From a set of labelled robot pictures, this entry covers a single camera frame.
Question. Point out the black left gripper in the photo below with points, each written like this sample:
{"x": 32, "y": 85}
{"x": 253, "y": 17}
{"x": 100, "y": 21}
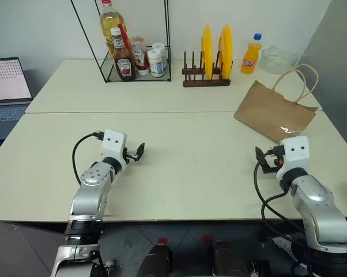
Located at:
{"x": 128, "y": 153}

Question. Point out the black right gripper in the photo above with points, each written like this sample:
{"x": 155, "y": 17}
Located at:
{"x": 273, "y": 161}

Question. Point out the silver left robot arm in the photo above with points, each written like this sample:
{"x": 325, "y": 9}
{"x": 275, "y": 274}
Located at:
{"x": 87, "y": 196}

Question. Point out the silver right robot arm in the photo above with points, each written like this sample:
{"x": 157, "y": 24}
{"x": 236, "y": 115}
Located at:
{"x": 320, "y": 207}

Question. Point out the glass Heinz ketchup bottle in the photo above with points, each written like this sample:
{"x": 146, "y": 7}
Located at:
{"x": 124, "y": 65}

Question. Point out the white jar with label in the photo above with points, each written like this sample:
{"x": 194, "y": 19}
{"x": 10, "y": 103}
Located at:
{"x": 156, "y": 65}
{"x": 162, "y": 50}

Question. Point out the plastic squeeze ketchup bottle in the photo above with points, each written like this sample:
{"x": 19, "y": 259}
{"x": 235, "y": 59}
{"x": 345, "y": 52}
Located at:
{"x": 140, "y": 57}

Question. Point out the dark wooden plate rack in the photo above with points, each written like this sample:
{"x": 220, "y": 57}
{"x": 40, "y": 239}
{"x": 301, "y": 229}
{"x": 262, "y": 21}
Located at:
{"x": 205, "y": 81}

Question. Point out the clear glass bowl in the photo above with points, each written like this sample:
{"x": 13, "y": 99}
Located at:
{"x": 278, "y": 60}

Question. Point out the orange soda bottle blue cap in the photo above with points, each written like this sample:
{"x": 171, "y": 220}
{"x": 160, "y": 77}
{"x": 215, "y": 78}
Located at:
{"x": 249, "y": 59}

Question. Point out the dark rounded shape red top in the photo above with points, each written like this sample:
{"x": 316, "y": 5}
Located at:
{"x": 228, "y": 259}
{"x": 156, "y": 259}

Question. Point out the yellow plate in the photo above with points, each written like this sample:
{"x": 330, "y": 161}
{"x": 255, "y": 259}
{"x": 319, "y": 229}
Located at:
{"x": 207, "y": 52}
{"x": 226, "y": 49}

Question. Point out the large cooking oil bottle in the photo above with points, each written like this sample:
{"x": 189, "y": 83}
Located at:
{"x": 112, "y": 26}

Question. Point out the grey laptop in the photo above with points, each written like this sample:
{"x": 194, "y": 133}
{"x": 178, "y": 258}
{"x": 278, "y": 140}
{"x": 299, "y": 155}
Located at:
{"x": 6, "y": 83}

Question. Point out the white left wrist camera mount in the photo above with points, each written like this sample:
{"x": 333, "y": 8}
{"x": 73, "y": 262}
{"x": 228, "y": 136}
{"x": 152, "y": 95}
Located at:
{"x": 113, "y": 142}

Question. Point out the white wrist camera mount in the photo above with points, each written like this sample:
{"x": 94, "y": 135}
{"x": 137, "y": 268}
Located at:
{"x": 295, "y": 153}
{"x": 113, "y": 142}

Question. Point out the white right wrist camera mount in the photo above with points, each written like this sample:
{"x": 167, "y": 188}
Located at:
{"x": 295, "y": 153}

